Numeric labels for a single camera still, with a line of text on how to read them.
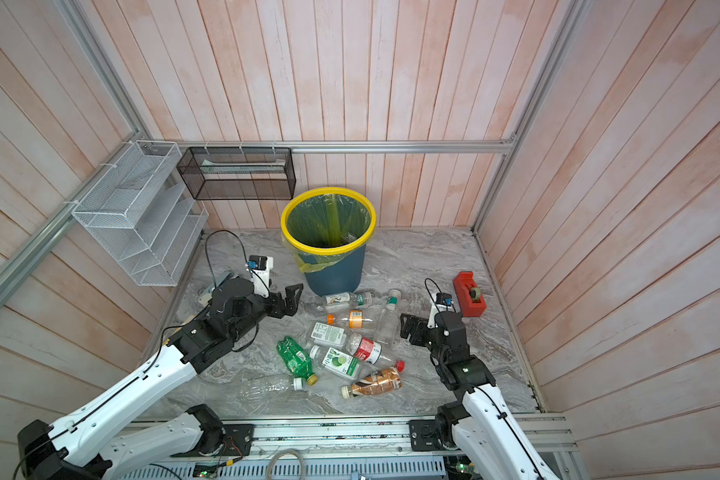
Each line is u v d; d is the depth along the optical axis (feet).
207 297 3.16
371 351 2.65
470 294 3.07
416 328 2.33
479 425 1.66
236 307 1.78
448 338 1.91
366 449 2.39
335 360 2.74
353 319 2.95
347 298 3.09
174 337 1.67
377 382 2.56
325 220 3.22
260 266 2.01
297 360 2.75
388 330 3.02
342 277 3.31
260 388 2.50
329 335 2.89
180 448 1.92
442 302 2.28
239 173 3.45
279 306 2.13
